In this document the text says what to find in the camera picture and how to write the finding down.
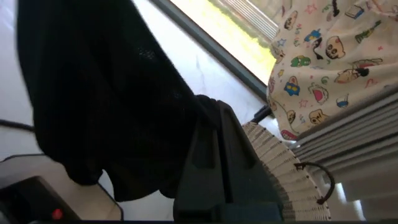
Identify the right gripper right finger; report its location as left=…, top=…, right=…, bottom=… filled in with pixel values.
left=217, top=100, right=284, bottom=222

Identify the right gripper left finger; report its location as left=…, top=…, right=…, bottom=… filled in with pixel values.
left=173, top=119, right=233, bottom=222

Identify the cream printed garment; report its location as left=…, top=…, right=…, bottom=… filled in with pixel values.
left=266, top=0, right=398, bottom=141

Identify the black garment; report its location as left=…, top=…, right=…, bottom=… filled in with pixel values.
left=17, top=0, right=218, bottom=202

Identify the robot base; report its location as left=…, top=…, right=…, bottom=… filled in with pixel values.
left=0, top=154, right=124, bottom=222

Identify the white laundry basket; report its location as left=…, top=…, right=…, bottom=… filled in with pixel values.
left=241, top=121, right=336, bottom=222

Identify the black clothes rack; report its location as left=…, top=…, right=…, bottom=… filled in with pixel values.
left=250, top=105, right=274, bottom=124

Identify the beige curtain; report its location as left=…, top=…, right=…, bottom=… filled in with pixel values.
left=292, top=83, right=398, bottom=220

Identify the window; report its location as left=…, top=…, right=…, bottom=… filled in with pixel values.
left=149, top=0, right=282, bottom=102

